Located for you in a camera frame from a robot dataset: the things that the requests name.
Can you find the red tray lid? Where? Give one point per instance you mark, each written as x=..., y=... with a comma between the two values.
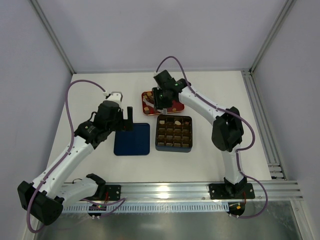
x=153, y=112

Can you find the metal tongs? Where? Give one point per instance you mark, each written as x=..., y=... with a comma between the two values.
x=147, y=102

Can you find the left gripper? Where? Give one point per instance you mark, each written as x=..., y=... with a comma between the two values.
x=124, y=122

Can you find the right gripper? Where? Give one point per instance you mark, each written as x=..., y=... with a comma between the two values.
x=162, y=105

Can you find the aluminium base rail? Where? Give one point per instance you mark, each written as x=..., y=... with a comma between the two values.
x=277, y=190

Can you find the blue tin lid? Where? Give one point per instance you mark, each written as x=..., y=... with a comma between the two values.
x=133, y=143

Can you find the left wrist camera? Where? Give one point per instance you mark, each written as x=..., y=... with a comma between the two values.
x=114, y=96

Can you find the blue chocolate tin box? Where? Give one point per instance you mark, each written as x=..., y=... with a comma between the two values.
x=170, y=137

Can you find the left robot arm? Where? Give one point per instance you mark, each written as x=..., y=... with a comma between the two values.
x=45, y=197

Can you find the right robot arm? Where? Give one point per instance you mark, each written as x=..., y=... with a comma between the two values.
x=226, y=135

